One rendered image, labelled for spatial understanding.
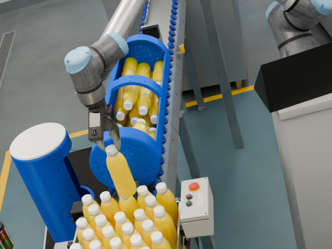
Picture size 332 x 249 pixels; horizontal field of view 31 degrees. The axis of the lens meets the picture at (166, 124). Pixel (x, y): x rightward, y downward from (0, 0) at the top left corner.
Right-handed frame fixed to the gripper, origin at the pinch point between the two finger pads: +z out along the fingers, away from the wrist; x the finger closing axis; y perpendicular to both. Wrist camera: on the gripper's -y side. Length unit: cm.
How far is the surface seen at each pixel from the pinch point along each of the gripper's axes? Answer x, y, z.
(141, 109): 1, 57, 23
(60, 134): 44, 63, 31
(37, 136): 55, 65, 31
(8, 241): 38.8, -21.0, 15.0
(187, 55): -2, 219, 88
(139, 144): -3.0, 23.6, 16.8
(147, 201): -6.3, -1.6, 24.4
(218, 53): -28, 164, 61
